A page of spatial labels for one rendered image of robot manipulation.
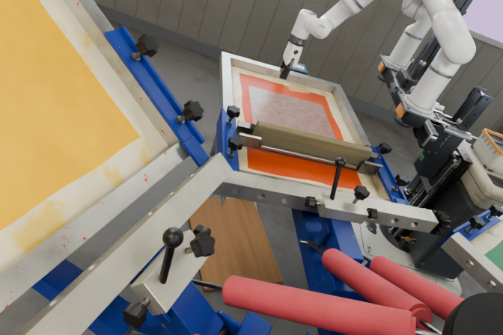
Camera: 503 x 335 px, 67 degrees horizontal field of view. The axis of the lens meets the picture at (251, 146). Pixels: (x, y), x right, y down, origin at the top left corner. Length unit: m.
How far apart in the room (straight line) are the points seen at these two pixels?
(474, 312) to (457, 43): 1.07
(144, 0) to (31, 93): 3.46
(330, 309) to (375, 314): 0.06
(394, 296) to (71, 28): 0.78
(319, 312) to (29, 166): 0.50
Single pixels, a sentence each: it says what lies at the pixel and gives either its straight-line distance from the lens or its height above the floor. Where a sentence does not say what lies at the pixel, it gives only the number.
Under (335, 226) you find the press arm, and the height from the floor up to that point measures 1.04.
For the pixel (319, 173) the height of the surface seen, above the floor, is 0.96.
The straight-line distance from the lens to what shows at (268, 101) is 1.52.
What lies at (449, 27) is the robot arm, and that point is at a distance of 1.50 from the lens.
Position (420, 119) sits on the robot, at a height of 1.11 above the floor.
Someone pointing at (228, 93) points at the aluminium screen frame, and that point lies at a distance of 1.40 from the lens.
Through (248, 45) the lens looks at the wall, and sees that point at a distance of 4.03.
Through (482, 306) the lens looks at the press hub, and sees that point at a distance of 0.61.
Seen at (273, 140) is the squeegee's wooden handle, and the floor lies 1.02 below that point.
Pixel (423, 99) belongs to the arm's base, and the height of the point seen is 1.18.
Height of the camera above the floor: 1.66
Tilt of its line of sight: 34 degrees down
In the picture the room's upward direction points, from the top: 23 degrees clockwise
